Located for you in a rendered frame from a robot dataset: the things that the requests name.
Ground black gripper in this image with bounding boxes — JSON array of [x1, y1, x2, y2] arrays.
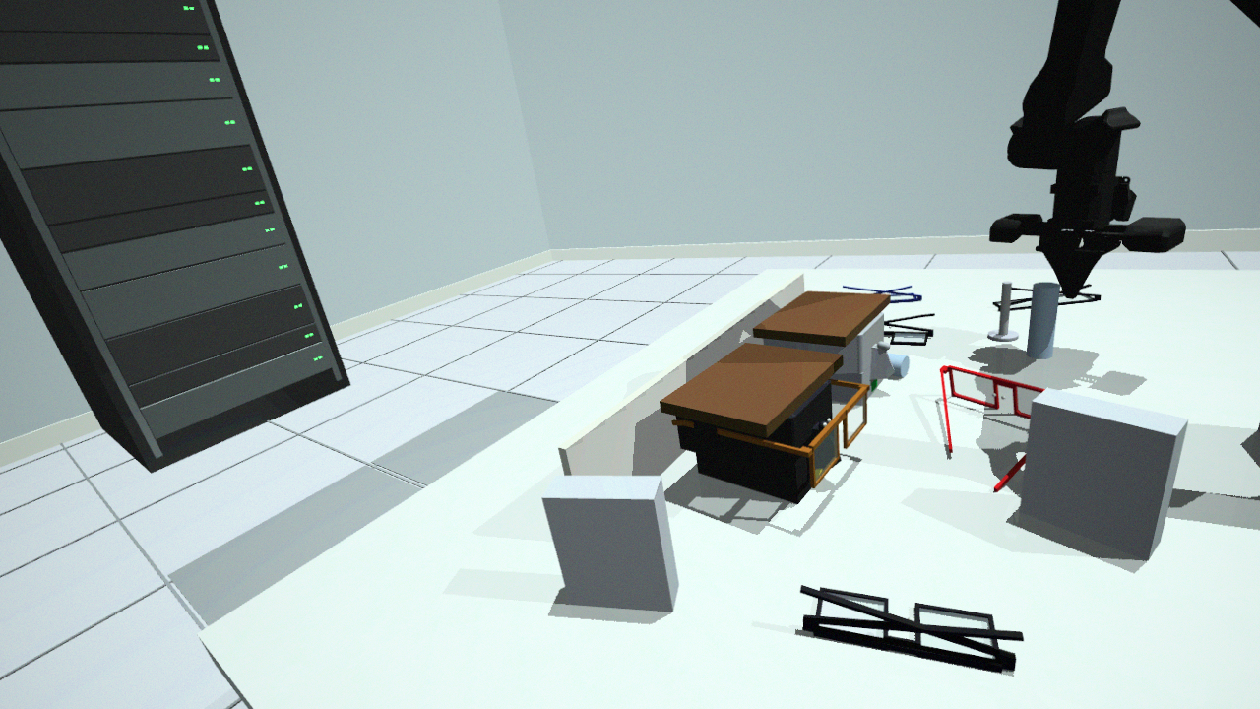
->
[[989, 170, 1186, 298]]

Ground orange glasses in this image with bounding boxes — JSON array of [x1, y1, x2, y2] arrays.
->
[[717, 379, 869, 489]]

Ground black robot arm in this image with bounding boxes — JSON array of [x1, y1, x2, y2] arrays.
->
[[1007, 0, 1142, 222]]

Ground red glasses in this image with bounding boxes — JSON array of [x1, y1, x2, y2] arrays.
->
[[940, 365, 1045, 492]]

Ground light blue cylinder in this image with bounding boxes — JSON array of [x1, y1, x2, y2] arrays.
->
[[888, 353, 910, 377], [1026, 282, 1060, 359]]

